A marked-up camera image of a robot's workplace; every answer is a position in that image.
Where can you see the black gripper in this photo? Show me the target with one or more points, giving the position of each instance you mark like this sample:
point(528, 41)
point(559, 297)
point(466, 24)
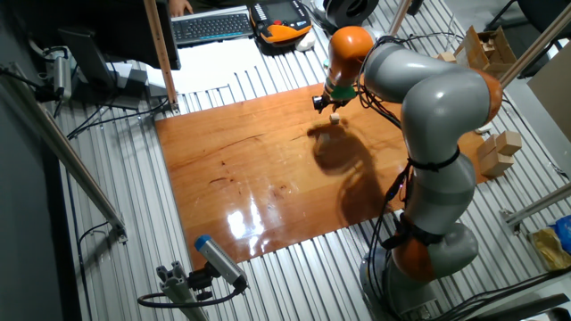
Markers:
point(333, 101)

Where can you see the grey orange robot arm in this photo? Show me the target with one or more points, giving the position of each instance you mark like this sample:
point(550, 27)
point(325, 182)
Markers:
point(441, 102)

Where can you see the person right hand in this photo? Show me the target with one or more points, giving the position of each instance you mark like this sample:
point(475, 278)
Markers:
point(180, 6)

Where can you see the white computer mouse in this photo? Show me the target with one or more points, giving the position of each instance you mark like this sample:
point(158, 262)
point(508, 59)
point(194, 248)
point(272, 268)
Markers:
point(306, 42)

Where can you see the orange black teach pendant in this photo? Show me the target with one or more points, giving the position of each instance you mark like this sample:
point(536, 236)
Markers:
point(285, 32)

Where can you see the white paper sheets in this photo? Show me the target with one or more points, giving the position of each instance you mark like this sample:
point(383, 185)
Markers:
point(209, 62)

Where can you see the medium wooden block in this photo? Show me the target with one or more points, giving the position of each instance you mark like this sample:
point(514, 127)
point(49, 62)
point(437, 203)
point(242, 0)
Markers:
point(447, 56)

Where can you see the glossy wooden board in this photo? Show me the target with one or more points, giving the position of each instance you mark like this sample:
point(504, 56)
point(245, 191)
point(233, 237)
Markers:
point(223, 178)

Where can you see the black computer keyboard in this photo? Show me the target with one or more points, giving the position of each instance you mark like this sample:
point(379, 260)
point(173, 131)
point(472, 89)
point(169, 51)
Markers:
point(212, 27)

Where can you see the large wooden block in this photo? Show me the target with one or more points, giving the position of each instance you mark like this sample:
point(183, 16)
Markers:
point(486, 147)
point(496, 166)
point(508, 142)

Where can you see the open cardboard box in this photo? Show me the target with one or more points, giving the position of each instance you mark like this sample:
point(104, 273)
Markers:
point(504, 51)

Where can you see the beige flat panel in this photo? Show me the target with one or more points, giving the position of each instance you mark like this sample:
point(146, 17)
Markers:
point(553, 93)

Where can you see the black office chair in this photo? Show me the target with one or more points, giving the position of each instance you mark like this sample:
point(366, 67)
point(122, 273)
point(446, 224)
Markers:
point(542, 11)

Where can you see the yellow plastic bag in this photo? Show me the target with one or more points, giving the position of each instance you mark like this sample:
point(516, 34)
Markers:
point(551, 249)

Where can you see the blue plastic bag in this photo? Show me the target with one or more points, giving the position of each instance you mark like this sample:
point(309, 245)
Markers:
point(565, 232)

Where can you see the black flat bar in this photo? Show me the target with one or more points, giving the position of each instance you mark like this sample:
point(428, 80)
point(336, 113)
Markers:
point(522, 308)

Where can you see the tan frame post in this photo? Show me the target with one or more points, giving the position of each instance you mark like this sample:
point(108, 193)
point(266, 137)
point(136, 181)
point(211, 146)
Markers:
point(163, 58)
point(399, 18)
point(540, 42)

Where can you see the silver camera with blue end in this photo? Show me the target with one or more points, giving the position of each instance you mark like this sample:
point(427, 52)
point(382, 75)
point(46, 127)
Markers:
point(218, 258)

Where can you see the short aluminium frame beam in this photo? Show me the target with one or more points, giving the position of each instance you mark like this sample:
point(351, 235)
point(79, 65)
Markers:
point(540, 204)

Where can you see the aluminium profile camera stand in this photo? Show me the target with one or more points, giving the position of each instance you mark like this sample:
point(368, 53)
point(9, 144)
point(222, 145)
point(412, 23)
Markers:
point(178, 290)

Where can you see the long aluminium frame beam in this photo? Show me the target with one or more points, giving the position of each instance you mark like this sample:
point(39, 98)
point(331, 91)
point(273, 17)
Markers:
point(67, 156)

